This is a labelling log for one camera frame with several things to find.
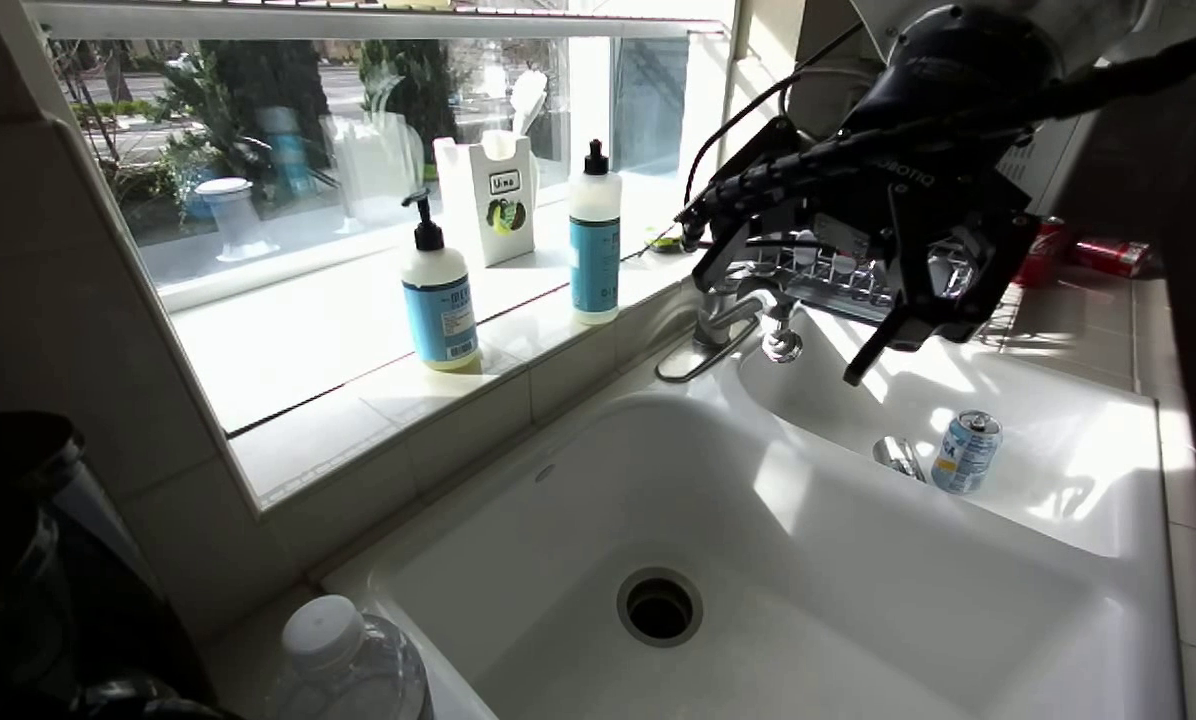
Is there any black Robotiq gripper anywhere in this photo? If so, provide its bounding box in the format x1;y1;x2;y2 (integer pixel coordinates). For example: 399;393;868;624
677;3;1062;393

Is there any chrome sink faucet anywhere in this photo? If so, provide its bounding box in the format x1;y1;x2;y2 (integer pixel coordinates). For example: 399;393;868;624
651;258;808;389

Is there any dish soap bottle blue label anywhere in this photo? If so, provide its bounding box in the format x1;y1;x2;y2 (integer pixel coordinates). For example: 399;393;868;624
569;138;625;323

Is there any white double sink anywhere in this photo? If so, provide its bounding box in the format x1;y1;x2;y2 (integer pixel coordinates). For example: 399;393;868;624
316;298;1188;720

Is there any round metal sink drain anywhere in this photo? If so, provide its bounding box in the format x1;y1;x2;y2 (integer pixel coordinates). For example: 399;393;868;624
614;565;709;651

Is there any pump soap bottle blue label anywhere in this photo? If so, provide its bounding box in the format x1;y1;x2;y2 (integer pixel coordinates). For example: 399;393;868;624
399;193;482;378

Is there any large clear bottle white cap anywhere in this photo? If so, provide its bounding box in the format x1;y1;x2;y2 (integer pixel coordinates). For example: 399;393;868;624
268;591;434;720

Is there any black rack with clips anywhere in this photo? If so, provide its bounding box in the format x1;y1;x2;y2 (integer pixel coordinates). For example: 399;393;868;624
740;230;971;351

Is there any red metal object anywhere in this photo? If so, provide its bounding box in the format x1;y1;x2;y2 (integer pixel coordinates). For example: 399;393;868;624
1010;217;1157;291

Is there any metal utensil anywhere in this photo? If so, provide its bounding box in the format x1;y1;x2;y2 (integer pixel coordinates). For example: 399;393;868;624
873;431;933;483

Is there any blue hanging cloth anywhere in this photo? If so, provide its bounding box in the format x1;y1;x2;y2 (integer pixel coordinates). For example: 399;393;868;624
610;32;693;180

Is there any white brush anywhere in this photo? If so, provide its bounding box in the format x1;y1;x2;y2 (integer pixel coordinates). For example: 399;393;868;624
475;69;552;165

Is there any white cardboard carton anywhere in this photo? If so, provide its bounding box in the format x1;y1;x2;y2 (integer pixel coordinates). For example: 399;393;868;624
433;127;540;272

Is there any white framed window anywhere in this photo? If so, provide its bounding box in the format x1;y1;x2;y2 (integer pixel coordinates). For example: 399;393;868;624
11;0;740;321

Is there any black braided cable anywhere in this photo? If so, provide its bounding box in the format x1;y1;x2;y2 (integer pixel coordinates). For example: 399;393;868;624
681;19;1196;204

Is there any white pedestal planter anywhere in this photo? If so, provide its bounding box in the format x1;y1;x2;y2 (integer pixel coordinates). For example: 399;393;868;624
189;173;281;269

